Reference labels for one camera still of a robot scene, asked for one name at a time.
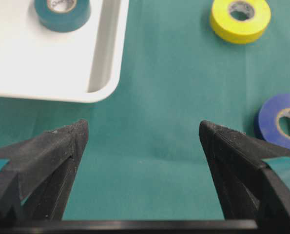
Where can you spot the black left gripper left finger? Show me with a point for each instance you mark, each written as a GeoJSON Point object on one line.
{"type": "Point", "coordinates": [39, 173]}

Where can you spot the green tape roll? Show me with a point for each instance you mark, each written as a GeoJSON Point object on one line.
{"type": "Point", "coordinates": [63, 15]}

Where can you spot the yellow tape roll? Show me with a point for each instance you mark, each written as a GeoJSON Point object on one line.
{"type": "Point", "coordinates": [240, 21]}

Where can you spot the blue tape roll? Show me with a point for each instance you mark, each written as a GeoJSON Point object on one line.
{"type": "Point", "coordinates": [272, 122]}

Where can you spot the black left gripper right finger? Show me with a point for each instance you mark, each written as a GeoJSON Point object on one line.
{"type": "Point", "coordinates": [248, 188]}

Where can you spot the white plastic case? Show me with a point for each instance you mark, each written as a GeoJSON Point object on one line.
{"type": "Point", "coordinates": [79, 66]}

